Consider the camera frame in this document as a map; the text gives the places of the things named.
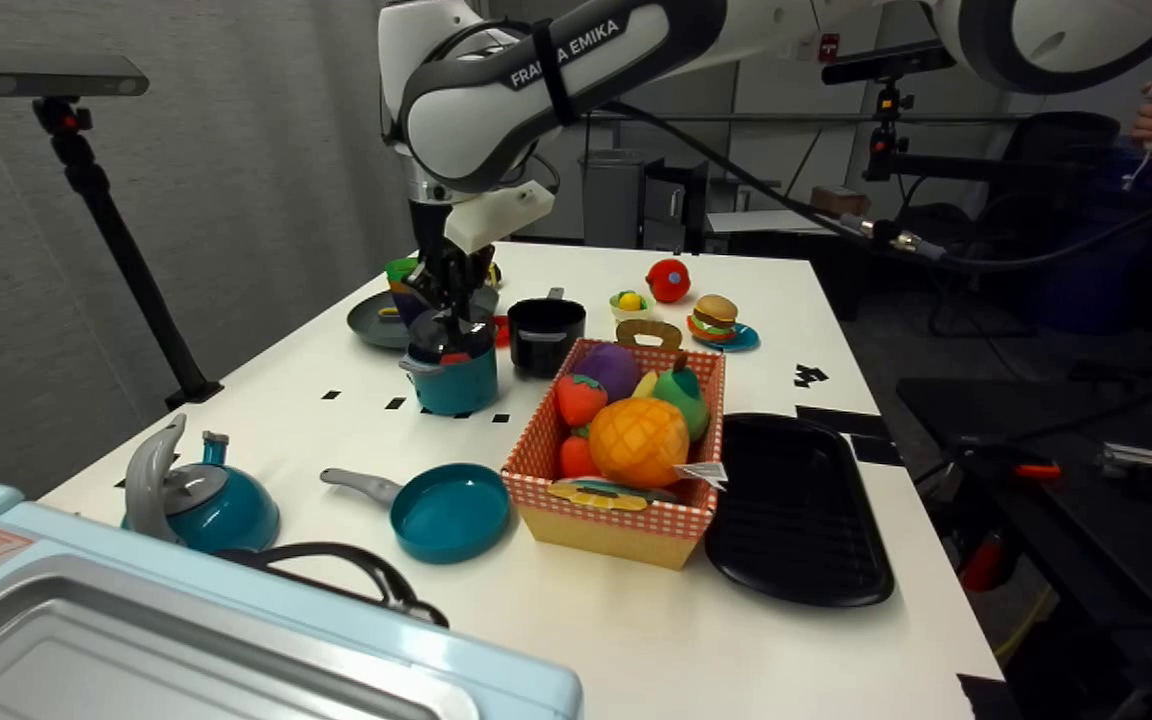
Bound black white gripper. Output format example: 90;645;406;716
408;180;557;361

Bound grey pot lid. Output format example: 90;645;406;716
408;311;496;365

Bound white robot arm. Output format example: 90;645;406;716
377;0;1152;253

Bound blue toy pot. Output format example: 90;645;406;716
402;351;496;414

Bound black toy pot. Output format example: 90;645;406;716
508;288;588;381

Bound stacked colourful toy cups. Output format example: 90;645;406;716
385;254;426;322

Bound grey round plate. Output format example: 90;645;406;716
343;284;503;354

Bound red orange plush fruit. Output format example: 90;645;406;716
557;377;610;428

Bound purple plush fruit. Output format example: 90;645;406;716
577;343;645;400

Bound yellow toy lemon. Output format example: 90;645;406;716
610;288;649;311

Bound red plush tomato in basket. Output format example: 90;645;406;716
557;434;597;476

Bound blue toy frying pan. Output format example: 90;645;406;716
319;462;514;564

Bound red checkered cardboard basket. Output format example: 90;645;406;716
503;338;724;567

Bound orange plush pineapple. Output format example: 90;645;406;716
588;397;694;488

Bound red toy tomato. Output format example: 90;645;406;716
645;254;694;305

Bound green plush vegetable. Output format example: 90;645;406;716
632;365;709;440

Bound toy hamburger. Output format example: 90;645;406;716
687;297;742;348

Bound small blue plate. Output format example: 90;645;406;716
687;322;762;351

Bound blue toy kettle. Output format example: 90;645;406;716
124;414;282;556

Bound small black clips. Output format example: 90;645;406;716
794;365;827;388

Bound black rectangular tray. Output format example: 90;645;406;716
703;412;898;606

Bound small cardboard box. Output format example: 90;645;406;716
814;187;867;215

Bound black office chair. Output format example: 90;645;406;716
874;108;1125;338

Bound left camera on tripod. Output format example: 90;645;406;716
0;50;221;406

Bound right camera on stand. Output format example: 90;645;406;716
819;41;957;180

